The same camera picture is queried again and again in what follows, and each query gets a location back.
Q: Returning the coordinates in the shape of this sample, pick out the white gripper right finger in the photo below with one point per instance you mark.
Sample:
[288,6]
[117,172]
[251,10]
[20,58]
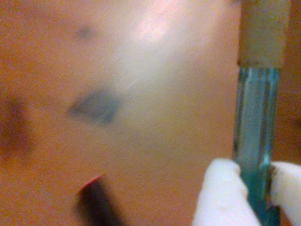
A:
[290,188]

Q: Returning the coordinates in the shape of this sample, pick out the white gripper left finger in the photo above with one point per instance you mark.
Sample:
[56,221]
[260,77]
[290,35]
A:
[221,197]

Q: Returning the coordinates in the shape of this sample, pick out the black pen with red ends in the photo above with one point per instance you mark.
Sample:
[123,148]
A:
[98,204]

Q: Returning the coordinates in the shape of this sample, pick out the teal mechanical pencil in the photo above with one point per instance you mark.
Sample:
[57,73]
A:
[256,106]

